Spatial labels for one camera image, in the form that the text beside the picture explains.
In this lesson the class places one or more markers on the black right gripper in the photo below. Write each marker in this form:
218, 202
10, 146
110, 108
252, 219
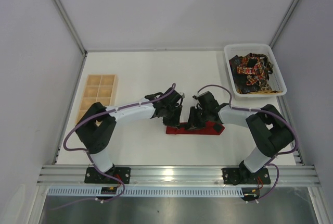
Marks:
199, 112

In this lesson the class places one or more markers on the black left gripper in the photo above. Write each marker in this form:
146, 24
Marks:
171, 113

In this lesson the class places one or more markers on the red necktie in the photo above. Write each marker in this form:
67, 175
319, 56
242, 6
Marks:
209, 128

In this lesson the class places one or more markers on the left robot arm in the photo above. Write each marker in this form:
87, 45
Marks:
96, 127

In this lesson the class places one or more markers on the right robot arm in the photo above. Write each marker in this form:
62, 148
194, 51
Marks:
269, 130

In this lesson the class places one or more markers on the patterned dark ties pile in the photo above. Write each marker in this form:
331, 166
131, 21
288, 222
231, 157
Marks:
251, 74

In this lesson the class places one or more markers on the white plastic basket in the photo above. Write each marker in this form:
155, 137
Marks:
276, 80

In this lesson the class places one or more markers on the wooden compartment box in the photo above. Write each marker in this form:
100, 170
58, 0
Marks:
98, 88

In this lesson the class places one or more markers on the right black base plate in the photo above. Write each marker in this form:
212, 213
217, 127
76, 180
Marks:
236, 176

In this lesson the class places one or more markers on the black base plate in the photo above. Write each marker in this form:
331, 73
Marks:
236, 176
112, 181

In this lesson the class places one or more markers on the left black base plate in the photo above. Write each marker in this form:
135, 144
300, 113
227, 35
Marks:
112, 181

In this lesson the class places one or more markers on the aluminium mounting rail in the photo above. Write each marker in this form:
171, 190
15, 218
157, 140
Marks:
286, 176

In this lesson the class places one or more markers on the white slotted cable duct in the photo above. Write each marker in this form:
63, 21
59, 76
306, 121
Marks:
145, 191

